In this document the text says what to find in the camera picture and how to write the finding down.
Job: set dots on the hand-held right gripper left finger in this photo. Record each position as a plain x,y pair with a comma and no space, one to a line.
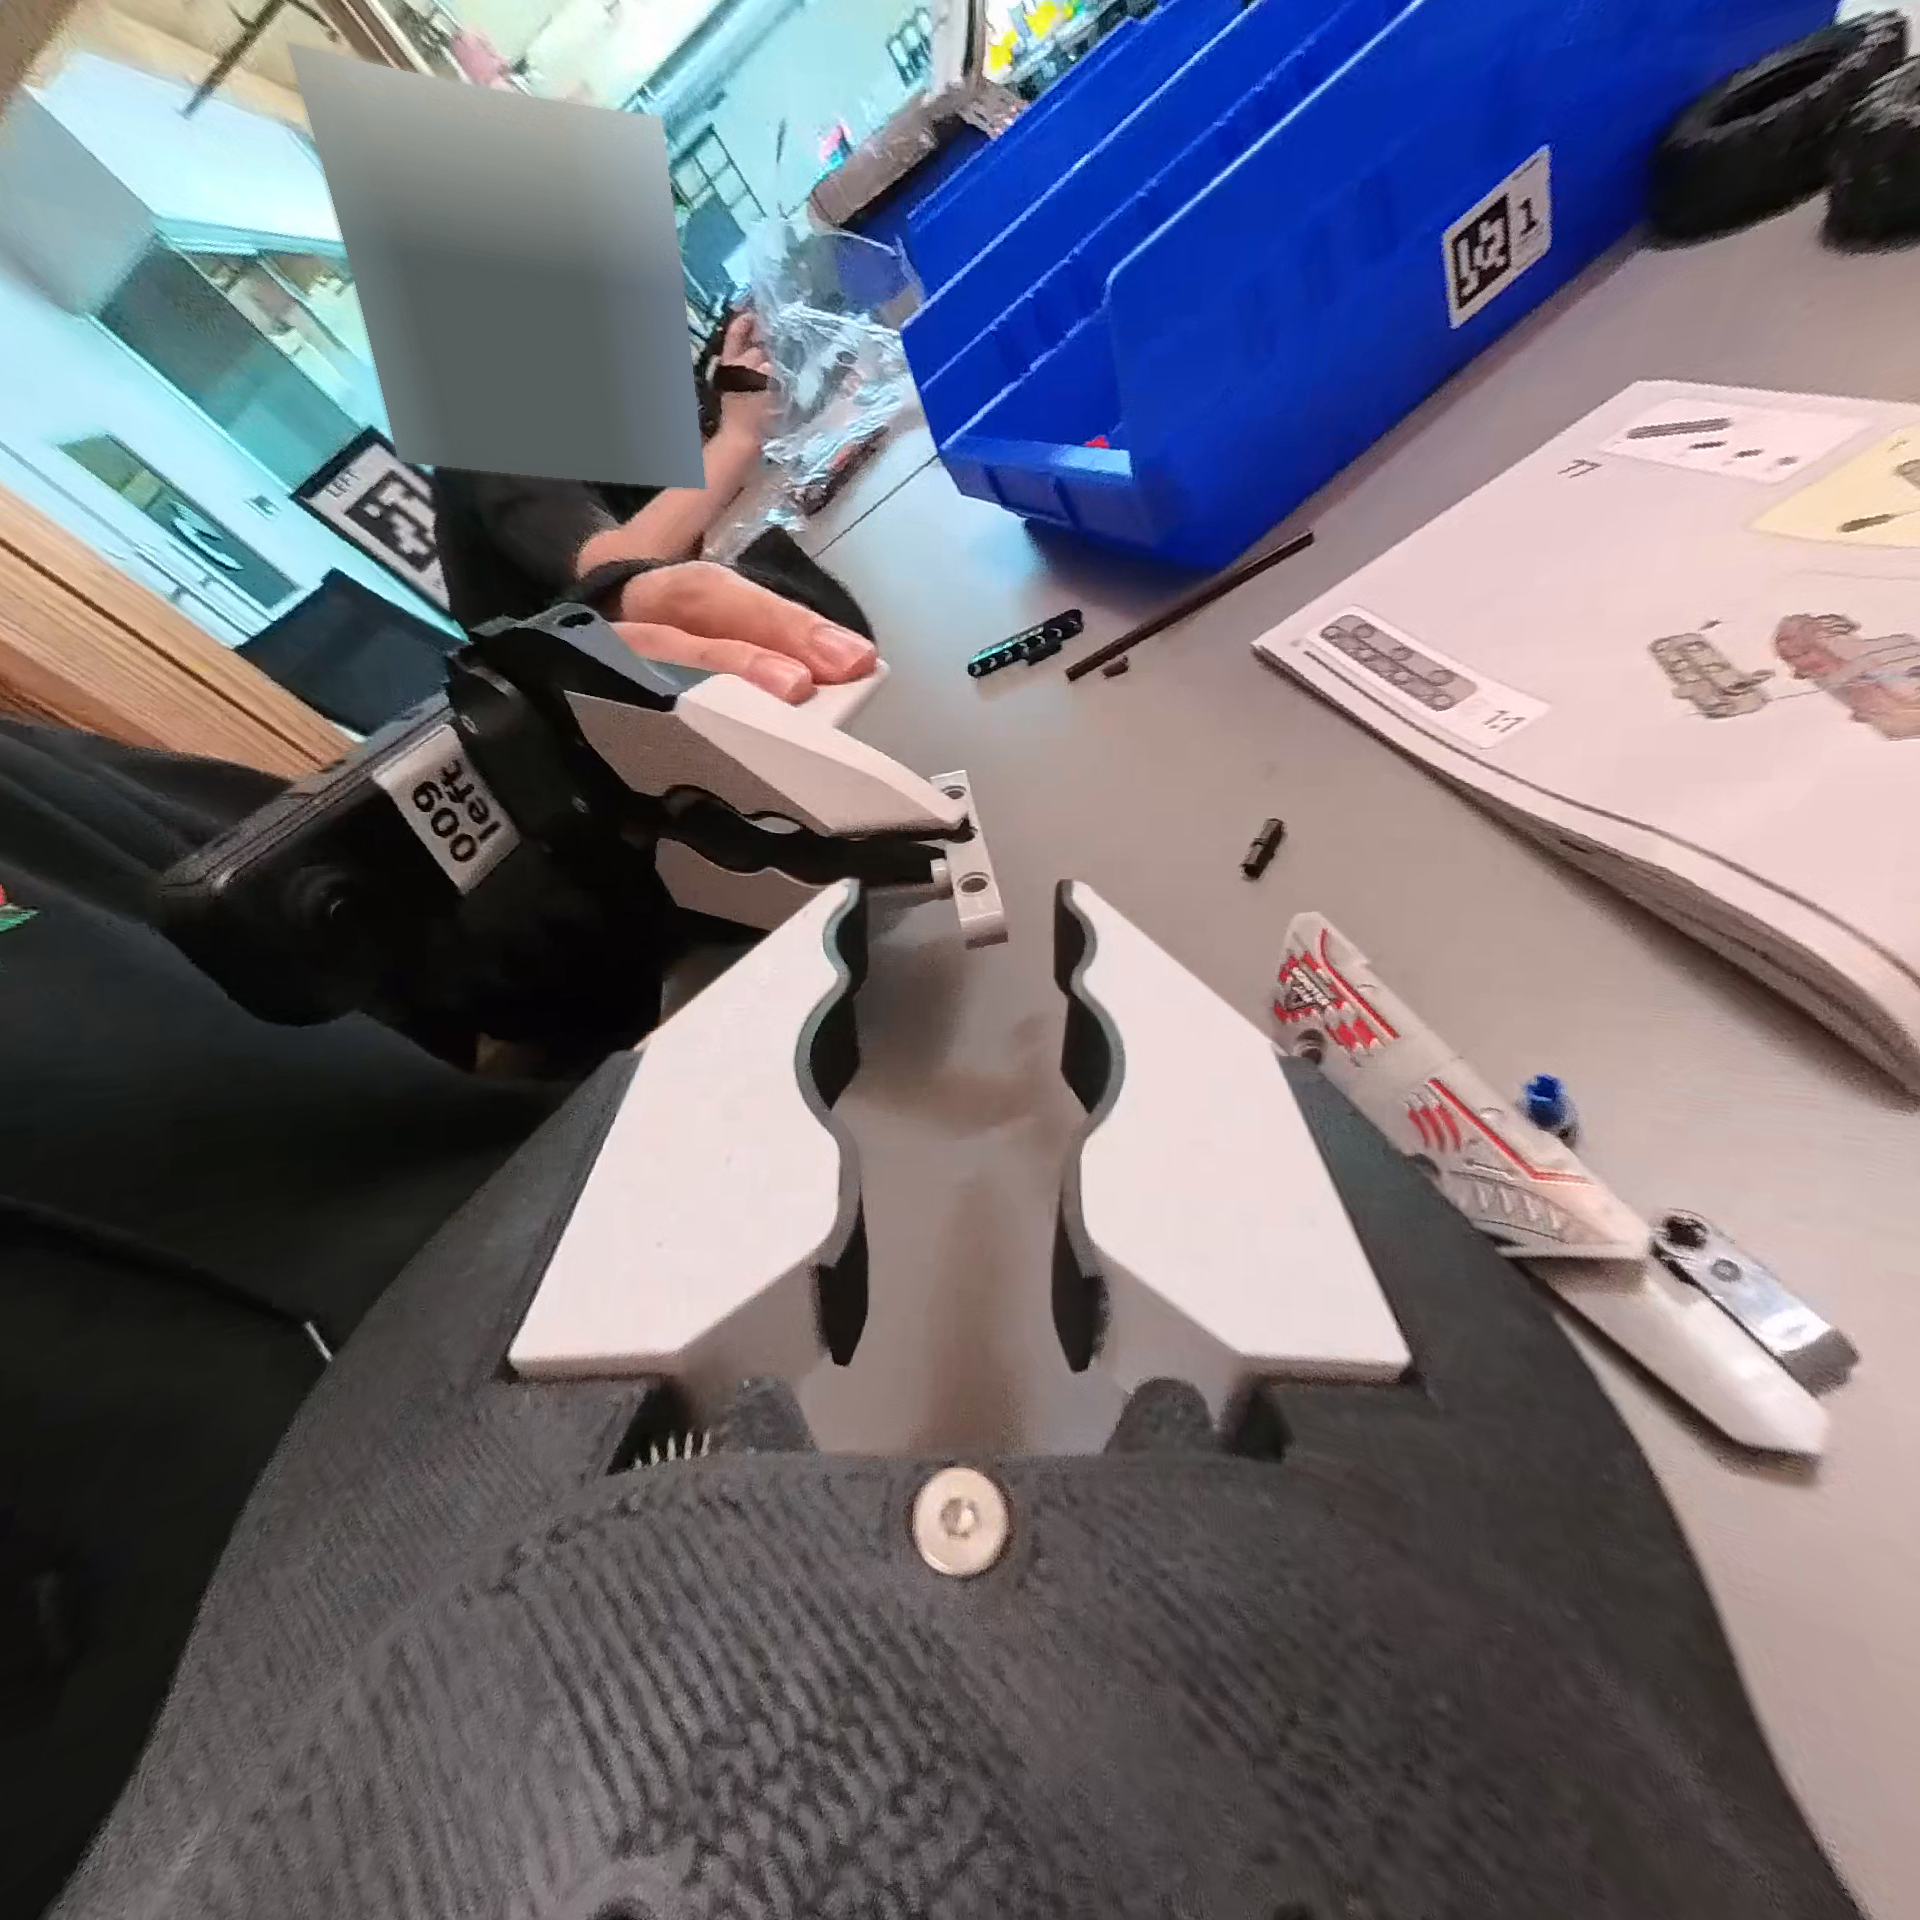
704,1185

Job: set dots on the long black toy axle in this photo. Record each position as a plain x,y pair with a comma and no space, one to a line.
1195,605

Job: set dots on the black toy connector pin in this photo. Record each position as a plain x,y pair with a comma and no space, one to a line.
1266,847

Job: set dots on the plain white toy panel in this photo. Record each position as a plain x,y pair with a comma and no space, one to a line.
1694,1373

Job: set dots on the wooden cabinet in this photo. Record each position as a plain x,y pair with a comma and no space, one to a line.
119,629

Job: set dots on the black toy beam with holes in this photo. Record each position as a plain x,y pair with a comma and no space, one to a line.
1026,646

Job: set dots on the clear plastic bags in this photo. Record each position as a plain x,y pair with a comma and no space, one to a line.
819,322

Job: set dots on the person's left hand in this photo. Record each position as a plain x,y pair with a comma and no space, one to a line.
734,622

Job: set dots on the small blue toy pin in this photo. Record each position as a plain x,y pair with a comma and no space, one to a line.
1542,1103

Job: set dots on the light grey toy beam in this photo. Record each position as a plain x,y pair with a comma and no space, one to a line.
980,902

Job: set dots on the building instruction booklet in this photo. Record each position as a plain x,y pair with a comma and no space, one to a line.
1652,780

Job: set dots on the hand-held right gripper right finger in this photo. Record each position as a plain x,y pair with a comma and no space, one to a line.
1223,1201

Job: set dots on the white red printed toy panel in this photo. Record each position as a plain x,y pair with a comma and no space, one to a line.
1442,1110

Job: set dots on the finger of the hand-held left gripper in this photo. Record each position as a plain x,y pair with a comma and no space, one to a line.
796,764
727,893

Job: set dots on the blue storage bin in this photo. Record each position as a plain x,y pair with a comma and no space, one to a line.
1050,188
1050,300

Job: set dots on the grey toy connector piece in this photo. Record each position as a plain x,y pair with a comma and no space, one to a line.
1771,1313

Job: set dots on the blue bin with tag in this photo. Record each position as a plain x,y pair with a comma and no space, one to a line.
1277,390

